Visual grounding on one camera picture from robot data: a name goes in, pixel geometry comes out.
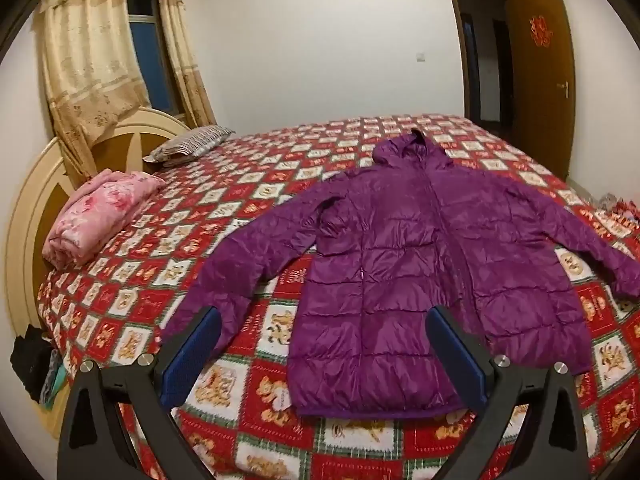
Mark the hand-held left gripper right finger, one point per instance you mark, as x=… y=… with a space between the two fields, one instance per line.
x=457 y=355

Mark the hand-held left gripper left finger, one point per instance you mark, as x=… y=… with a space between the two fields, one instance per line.
x=192 y=355

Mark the purple puffer jacket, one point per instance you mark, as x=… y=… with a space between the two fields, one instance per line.
x=400 y=270

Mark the black clothes pile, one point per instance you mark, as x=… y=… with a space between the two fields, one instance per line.
x=30 y=365

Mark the teal cloth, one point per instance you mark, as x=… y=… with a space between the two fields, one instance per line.
x=54 y=382

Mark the red checked printed blanket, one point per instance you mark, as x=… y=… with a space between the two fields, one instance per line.
x=240 y=200

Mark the pink floral folded quilt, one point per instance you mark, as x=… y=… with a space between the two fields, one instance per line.
x=95 y=215

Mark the grey crumpled cloth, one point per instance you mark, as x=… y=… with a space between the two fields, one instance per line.
x=607 y=202

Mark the striped pillow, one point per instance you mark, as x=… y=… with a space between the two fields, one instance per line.
x=192 y=141

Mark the cream wooden headboard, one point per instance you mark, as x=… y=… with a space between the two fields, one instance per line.
x=30 y=200

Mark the brown wooden door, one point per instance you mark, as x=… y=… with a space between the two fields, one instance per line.
x=540 y=85

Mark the narrow beige floral curtain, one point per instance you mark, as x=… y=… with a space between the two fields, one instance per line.
x=180 y=60

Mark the window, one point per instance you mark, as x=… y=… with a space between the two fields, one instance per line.
x=150 y=60

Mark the wide beige floral curtain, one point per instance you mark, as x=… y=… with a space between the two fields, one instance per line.
x=85 y=50

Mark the red paper door decoration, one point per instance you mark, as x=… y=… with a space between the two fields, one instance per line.
x=539 y=30

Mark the dark wooden door frame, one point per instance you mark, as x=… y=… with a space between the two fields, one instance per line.
x=457 y=20

